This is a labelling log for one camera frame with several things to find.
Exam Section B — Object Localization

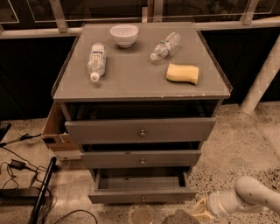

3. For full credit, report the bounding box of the grey drawer cabinet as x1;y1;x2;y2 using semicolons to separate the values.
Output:
51;22;234;176

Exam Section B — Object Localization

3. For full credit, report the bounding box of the round floor drain cover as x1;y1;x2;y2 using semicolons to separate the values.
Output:
129;206;153;224

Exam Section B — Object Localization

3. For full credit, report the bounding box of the black cable on floor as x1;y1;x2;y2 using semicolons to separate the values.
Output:
53;209;99;224

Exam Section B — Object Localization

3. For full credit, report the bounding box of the grey middle drawer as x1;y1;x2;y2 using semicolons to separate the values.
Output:
80;150;201;168

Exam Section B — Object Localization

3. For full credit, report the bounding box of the metal railing frame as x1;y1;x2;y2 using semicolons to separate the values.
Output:
0;0;280;39

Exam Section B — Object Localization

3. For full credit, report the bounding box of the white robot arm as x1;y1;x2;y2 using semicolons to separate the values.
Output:
192;176;280;221

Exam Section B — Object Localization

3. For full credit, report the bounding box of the black pole stand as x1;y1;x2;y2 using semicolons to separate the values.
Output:
28;157;57;224

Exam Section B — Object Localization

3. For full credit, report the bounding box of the clear bottle with green label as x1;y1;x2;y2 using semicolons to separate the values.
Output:
150;32;181;61

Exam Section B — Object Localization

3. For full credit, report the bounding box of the white diagonal post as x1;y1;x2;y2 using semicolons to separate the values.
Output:
241;35;280;114

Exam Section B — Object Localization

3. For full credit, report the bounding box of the cardboard box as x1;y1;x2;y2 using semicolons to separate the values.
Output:
42;102;81;161

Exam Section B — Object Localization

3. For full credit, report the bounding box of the yellow sponge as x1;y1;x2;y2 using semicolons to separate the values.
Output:
166;63;199;85

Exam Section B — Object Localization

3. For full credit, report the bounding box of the white ceramic bowl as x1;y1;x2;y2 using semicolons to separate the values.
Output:
110;24;139;48

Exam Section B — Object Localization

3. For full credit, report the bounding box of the grey top drawer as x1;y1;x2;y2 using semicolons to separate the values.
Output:
65;117;216;144

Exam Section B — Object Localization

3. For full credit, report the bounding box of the clear bottle with white label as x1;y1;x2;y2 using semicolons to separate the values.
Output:
87;43;107;82

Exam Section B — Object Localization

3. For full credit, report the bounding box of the grey drawer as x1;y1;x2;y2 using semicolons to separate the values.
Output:
65;117;216;144
80;150;201;168
88;167;197;204

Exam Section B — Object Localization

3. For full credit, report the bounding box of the grey bottom drawer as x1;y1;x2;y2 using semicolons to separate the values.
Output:
88;167;197;204

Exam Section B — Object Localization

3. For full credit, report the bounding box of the black power adapter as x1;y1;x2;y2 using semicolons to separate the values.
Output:
9;159;25;170

